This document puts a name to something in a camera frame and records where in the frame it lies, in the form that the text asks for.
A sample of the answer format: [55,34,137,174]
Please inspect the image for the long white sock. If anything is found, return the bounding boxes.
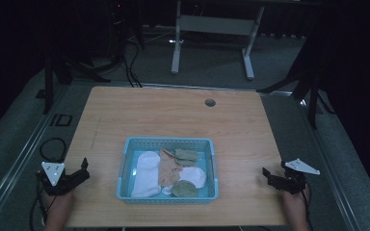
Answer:
[130,150,162,198]

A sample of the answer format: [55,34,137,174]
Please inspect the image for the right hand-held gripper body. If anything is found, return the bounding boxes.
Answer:
[271,158,321,195]

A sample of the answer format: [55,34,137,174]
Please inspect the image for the white metal desk frame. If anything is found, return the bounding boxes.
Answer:
[171,0,266,81]

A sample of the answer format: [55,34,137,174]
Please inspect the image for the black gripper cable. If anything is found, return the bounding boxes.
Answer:
[301,182,313,231]
[28,179,51,231]

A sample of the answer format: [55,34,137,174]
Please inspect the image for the person's left hand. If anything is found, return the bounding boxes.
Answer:
[41,188,75,213]

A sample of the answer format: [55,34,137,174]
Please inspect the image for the black looped cable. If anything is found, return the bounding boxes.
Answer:
[39,137,67,163]

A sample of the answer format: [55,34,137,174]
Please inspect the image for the black floor cables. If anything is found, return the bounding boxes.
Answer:
[90,41,144,89]

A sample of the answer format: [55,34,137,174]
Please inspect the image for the rounded green sock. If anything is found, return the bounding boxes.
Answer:
[171,180,198,198]

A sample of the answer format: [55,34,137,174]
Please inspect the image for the light blue plastic basket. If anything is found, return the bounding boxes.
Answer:
[116,137,220,205]

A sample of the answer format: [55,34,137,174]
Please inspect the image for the black metal stand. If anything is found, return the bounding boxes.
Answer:
[256,68,336,130]
[35,41,112,116]

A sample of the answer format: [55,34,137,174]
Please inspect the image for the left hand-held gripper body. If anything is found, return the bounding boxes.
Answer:
[36,161,85,196]

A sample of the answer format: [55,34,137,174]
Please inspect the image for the beige sock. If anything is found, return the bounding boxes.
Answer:
[157,147,184,188]

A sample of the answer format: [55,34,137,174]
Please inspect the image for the person's right hand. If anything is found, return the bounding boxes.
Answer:
[281,183,311,215]

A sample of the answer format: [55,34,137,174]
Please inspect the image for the flat green sock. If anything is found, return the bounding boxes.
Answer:
[173,147,199,167]

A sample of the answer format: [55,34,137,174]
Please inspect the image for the short white sock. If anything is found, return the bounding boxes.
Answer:
[161,166,208,196]

